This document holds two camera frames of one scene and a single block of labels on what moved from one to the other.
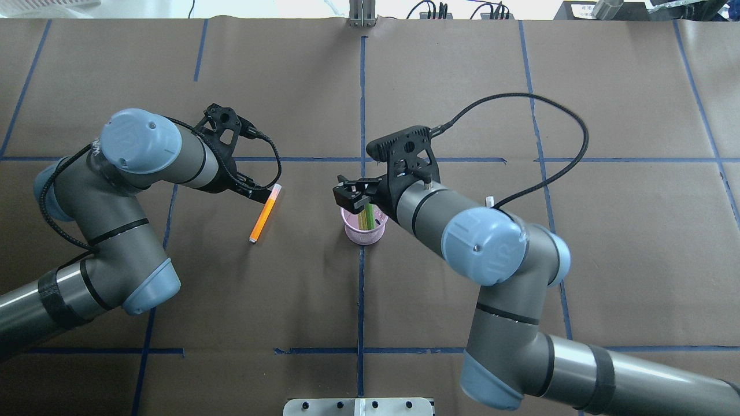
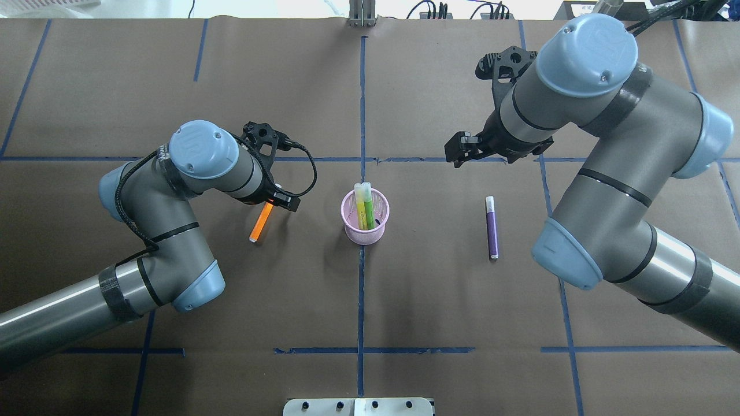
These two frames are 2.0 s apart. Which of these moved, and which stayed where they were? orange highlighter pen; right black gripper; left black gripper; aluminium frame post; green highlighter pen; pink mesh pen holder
Moved: right black gripper; left black gripper
Stayed: green highlighter pen; aluminium frame post; pink mesh pen holder; orange highlighter pen
